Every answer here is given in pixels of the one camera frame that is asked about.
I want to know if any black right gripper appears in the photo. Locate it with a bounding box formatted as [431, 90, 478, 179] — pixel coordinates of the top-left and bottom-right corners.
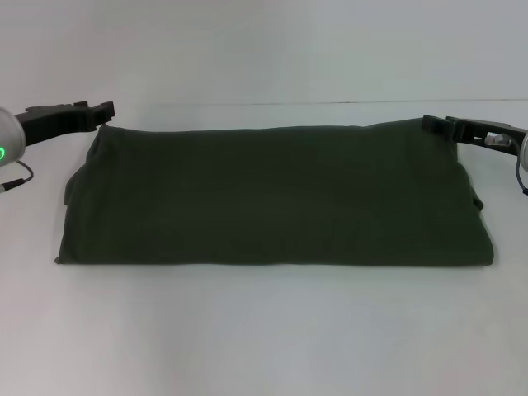
[422, 114, 528, 158]

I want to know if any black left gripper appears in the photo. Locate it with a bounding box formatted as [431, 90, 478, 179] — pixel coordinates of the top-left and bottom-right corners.
[14, 100, 117, 149]

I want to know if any dark green FREE! t-shirt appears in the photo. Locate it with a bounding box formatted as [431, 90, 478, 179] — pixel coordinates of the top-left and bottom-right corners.
[53, 116, 496, 269]

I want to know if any grey cable with clear plug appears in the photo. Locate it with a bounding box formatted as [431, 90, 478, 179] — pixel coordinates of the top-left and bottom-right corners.
[485, 131, 528, 197]

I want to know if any dark red thin cable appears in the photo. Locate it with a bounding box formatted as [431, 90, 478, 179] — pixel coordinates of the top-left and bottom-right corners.
[0, 159, 35, 195]

